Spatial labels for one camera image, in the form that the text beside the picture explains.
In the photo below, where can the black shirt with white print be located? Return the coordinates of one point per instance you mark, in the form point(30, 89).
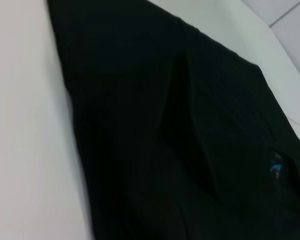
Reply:
point(165, 125)

